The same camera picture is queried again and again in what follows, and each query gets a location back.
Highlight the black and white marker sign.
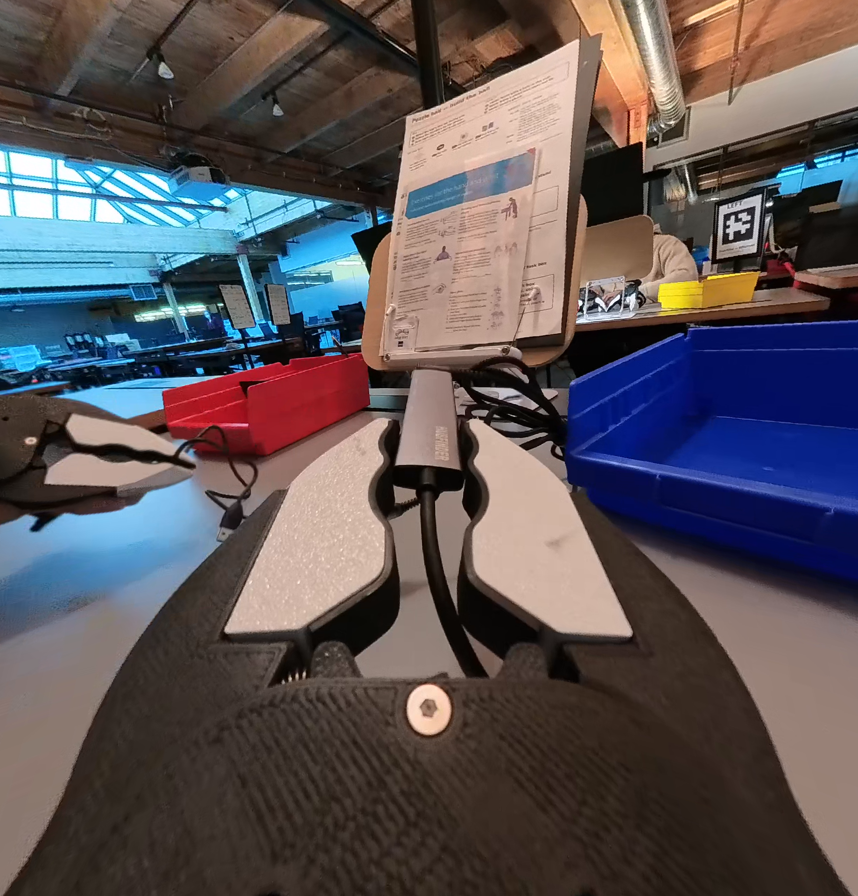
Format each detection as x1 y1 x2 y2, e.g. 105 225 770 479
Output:
712 189 766 272

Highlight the yellow plastic bin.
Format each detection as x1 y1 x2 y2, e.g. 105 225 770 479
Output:
658 272 761 310

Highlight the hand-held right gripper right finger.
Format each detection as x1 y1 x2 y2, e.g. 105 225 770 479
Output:
458 419 634 641

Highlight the red plastic bin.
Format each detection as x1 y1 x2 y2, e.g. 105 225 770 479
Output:
163 353 371 456

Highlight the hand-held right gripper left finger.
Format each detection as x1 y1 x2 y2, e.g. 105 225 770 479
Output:
222 416 402 641

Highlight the small blue-header instruction sheet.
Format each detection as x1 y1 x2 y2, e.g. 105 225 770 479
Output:
387 146 542 351

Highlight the black usb-c cable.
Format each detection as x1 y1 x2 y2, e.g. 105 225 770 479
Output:
173 374 566 543

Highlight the person's left hand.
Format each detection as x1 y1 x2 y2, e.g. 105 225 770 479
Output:
0 489 146 532

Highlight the wooden table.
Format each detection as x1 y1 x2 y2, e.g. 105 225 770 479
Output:
576 288 830 331

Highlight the silver ventilation duct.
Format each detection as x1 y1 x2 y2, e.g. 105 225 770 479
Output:
610 0 689 141

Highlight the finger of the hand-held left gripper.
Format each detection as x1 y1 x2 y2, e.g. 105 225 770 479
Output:
42 457 196 491
63 413 176 457

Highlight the black ceiling pole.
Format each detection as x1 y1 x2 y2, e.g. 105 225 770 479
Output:
411 0 448 106

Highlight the large printed instruction sheet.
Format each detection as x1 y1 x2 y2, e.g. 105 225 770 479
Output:
383 38 583 351

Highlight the grey usb hub with cable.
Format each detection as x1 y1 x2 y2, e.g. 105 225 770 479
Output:
390 370 489 679

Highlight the clear acrylic holder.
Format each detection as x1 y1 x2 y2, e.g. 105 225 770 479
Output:
579 276 647 320

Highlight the blue plastic bin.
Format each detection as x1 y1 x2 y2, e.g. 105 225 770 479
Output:
568 321 858 585

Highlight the black monitor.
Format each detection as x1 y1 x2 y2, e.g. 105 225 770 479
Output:
583 143 644 228
352 225 391 280

